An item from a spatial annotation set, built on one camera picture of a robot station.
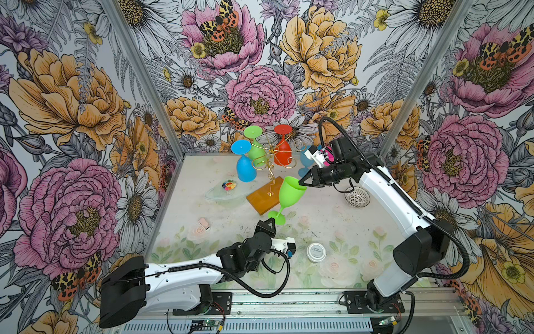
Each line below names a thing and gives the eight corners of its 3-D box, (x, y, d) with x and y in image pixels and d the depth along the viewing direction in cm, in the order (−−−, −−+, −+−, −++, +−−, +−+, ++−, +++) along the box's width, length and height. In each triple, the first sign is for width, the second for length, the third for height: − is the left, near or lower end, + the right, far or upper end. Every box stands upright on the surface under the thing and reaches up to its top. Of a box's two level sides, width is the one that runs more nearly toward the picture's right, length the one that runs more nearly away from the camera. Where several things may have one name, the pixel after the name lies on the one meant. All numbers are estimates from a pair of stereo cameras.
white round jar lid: (305, 266, 85) (308, 259, 79) (304, 250, 89) (306, 242, 83) (323, 266, 85) (327, 259, 79) (321, 250, 89) (324, 242, 83)
